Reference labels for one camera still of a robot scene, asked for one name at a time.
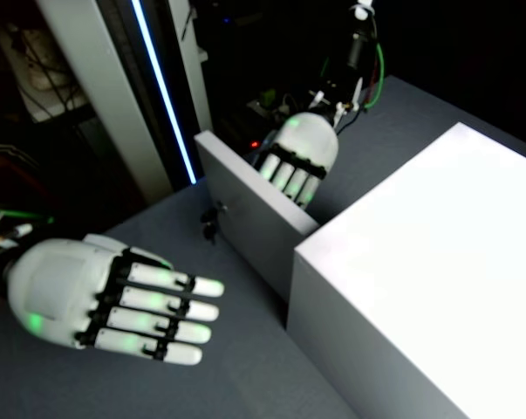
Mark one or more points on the white cabinet box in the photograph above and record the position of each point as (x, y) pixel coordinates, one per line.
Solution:
(411, 262)

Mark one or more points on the grey cabinet door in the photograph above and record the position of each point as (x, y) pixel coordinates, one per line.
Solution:
(249, 218)

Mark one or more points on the narrow white metal post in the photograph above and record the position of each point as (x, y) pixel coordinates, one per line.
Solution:
(193, 57)

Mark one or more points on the black key in lock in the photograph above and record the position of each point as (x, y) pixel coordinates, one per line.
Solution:
(208, 215)

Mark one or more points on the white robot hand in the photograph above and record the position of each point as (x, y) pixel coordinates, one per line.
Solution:
(306, 135)
(62, 288)

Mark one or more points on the white metal pillar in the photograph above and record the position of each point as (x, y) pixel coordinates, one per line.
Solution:
(110, 87)

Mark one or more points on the grey table cloth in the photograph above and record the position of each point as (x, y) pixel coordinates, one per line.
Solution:
(245, 371)

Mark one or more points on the green electronic part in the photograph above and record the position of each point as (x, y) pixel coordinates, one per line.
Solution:
(268, 97)

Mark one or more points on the blue light strip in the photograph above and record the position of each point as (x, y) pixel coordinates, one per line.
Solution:
(162, 87)

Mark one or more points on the black hanging spare key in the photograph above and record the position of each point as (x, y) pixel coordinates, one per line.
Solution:
(211, 232)

